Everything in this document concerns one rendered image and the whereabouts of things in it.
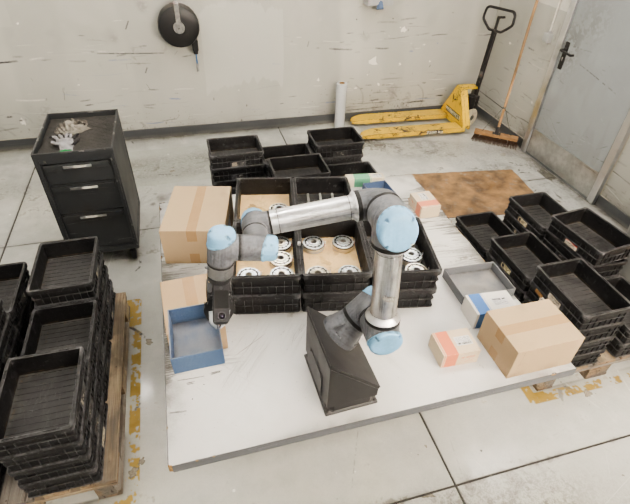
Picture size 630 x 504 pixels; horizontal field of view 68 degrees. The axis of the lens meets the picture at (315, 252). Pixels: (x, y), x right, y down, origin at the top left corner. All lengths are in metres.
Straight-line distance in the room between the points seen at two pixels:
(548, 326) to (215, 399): 1.32
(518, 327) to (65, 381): 1.90
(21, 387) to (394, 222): 1.75
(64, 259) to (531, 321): 2.40
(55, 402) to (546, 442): 2.33
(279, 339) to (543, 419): 1.56
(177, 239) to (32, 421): 0.94
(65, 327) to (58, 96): 2.99
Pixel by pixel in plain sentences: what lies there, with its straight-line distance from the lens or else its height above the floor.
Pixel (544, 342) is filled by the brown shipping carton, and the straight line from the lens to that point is 2.00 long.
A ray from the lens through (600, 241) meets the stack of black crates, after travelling 3.39.
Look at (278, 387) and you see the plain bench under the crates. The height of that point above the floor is 0.70.
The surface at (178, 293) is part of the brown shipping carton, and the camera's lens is 1.99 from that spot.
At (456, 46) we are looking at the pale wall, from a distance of 5.86.
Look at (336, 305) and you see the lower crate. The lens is 2.07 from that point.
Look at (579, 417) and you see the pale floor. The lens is 3.00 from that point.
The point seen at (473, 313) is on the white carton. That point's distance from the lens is 2.13.
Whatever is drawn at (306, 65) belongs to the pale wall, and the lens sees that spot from 5.22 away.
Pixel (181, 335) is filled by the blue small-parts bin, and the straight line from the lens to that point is 1.55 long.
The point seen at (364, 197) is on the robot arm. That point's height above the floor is 1.47.
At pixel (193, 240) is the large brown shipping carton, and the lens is 2.28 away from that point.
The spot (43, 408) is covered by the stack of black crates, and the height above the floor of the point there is 0.49.
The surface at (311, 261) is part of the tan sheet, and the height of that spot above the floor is 0.83.
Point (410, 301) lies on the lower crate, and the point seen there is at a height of 0.74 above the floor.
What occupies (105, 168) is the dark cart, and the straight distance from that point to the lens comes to 3.18.
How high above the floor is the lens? 2.22
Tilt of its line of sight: 39 degrees down
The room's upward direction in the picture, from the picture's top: 3 degrees clockwise
